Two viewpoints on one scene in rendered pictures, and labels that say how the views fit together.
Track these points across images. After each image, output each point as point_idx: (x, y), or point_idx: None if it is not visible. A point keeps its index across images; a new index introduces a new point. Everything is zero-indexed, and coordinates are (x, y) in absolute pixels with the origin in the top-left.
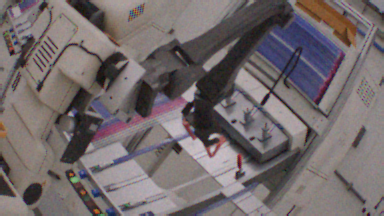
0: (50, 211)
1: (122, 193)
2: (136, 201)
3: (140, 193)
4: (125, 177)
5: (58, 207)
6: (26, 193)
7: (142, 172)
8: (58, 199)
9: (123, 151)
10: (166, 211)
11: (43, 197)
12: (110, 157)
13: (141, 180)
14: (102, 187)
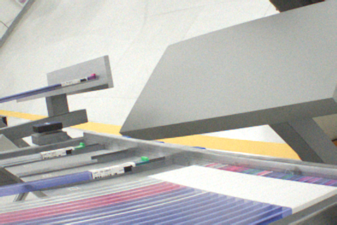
0: (233, 48)
1: (84, 159)
2: (58, 150)
3: (46, 163)
4: (67, 171)
5: (231, 80)
6: None
7: (24, 178)
8: (242, 98)
9: (53, 193)
10: (14, 150)
11: (256, 50)
12: (96, 184)
13: (34, 172)
14: (131, 152)
